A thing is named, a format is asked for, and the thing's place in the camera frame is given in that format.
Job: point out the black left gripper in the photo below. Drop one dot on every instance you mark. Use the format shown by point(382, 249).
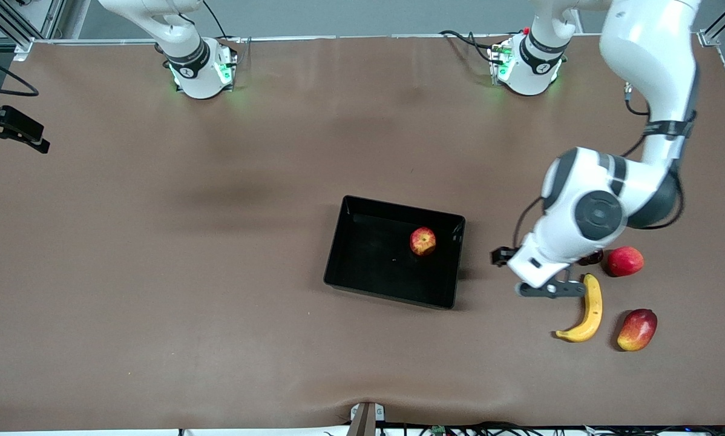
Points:
point(590, 258)

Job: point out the red yellow striped apple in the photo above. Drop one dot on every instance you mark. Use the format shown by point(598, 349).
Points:
point(423, 241)

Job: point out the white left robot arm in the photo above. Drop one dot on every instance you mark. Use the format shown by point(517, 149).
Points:
point(647, 48)

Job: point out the red yellow mango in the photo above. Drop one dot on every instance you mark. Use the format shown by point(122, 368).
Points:
point(636, 330)

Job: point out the black clamp device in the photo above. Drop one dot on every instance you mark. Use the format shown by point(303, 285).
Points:
point(17, 124)

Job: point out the brown table mat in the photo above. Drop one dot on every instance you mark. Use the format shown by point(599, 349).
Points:
point(217, 272)

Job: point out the black plastic box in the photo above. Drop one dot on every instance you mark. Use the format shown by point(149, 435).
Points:
point(368, 260)

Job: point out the yellow banana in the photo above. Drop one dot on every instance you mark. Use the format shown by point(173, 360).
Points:
point(592, 309)

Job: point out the metal bracket post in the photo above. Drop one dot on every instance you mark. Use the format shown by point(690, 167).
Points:
point(367, 421)

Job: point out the aluminium frame post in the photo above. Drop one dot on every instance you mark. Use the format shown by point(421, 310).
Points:
point(710, 37)
point(23, 43)

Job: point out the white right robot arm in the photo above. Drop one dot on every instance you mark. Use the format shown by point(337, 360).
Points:
point(199, 72)

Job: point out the pink red peach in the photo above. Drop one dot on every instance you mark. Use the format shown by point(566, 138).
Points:
point(626, 261)

